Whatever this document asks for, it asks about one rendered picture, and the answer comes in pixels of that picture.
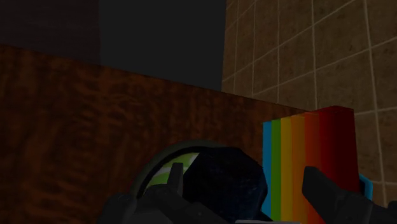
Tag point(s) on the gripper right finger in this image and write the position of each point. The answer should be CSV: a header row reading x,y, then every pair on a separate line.
x,y
335,198

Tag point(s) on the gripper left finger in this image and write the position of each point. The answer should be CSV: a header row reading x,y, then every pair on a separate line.
x,y
161,204

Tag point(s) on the green and white bowl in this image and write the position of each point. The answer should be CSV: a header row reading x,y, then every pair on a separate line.
x,y
161,173

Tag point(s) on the rainbow striped box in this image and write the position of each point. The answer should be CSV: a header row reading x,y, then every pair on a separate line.
x,y
294,149

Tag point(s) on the dark blue faceted block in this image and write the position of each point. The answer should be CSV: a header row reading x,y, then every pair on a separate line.
x,y
226,183

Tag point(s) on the brown wooden table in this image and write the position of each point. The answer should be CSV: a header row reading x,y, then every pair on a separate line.
x,y
77,130

